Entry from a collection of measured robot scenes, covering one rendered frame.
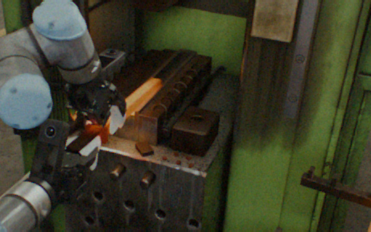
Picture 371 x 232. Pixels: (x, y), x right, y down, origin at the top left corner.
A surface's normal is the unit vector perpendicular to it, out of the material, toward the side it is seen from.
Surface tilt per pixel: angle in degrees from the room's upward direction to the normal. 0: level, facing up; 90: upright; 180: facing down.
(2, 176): 0
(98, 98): 29
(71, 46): 109
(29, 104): 90
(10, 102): 90
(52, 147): 61
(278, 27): 90
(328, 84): 90
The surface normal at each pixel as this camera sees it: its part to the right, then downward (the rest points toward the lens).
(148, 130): -0.34, 0.45
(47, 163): -0.22, -0.02
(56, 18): -0.12, -0.55
